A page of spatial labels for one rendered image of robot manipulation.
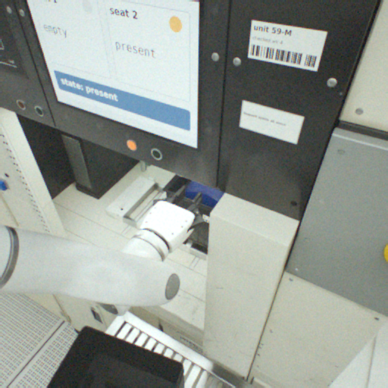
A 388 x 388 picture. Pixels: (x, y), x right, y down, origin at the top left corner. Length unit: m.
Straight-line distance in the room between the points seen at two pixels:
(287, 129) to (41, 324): 1.86
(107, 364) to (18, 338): 1.09
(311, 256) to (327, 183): 0.14
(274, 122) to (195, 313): 0.69
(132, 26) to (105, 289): 0.38
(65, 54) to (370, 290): 0.57
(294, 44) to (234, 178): 0.21
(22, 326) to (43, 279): 1.61
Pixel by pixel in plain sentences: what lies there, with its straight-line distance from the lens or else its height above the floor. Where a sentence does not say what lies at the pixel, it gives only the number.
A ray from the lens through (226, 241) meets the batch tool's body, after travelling 0.52.
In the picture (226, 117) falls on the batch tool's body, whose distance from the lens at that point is 0.45.
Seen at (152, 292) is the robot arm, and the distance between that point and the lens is 0.58.
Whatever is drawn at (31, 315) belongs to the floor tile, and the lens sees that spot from 2.15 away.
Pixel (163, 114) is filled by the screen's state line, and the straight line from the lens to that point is 0.50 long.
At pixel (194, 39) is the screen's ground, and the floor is 1.62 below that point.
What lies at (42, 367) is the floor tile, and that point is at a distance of 2.00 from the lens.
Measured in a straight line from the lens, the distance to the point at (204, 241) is 1.00.
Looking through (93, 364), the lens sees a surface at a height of 0.77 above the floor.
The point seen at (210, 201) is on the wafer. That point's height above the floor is 1.10.
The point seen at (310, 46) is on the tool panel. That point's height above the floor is 1.64.
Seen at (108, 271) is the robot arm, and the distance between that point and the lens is 0.55.
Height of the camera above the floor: 1.77
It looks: 44 degrees down
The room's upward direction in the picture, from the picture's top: straight up
